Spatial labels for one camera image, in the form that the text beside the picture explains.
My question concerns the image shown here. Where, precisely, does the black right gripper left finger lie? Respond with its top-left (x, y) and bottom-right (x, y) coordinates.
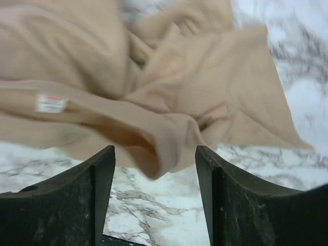
top-left (1, 146), bottom-right (115, 245)

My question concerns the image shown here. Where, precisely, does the beige t shirt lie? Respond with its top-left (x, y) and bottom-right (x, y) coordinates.
top-left (1, 1), bottom-right (309, 179)

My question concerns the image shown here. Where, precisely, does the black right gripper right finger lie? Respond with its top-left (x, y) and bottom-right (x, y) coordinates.
top-left (195, 146), bottom-right (327, 246)

